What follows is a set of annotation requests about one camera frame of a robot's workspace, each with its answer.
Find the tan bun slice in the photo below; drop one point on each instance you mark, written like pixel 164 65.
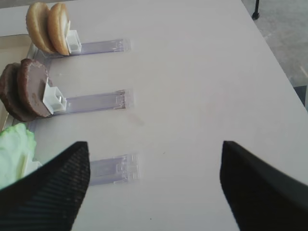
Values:
pixel 58 23
pixel 37 26

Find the brown meat patty front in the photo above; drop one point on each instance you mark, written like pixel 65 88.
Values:
pixel 31 81

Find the clear bun rack rail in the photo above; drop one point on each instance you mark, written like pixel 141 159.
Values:
pixel 109 46

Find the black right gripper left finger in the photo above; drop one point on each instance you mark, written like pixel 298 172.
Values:
pixel 49 198

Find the clear patty rack rail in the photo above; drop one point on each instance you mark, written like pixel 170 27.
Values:
pixel 121 99

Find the black table leg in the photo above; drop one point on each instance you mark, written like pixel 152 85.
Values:
pixel 256 13

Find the brown meat patty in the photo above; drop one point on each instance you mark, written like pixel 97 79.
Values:
pixel 31 81
pixel 9 94

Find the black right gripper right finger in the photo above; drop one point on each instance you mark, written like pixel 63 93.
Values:
pixel 261 197

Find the clear lettuce rack rail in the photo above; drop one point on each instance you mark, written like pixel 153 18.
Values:
pixel 114 170

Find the white lettuce pusher block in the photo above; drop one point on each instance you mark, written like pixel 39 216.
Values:
pixel 26 166

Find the tan bun slice rear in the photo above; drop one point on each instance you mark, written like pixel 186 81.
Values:
pixel 37 26

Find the white patty pusher block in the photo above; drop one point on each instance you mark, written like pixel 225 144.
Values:
pixel 53 99

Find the white bun pusher block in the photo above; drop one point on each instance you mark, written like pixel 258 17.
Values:
pixel 72 40

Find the brown meat patty rear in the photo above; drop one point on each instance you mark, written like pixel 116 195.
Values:
pixel 9 94

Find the tan bun slice front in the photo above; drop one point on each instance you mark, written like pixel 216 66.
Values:
pixel 58 23

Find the green lettuce leaf on rack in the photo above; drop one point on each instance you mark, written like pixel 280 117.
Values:
pixel 16 144

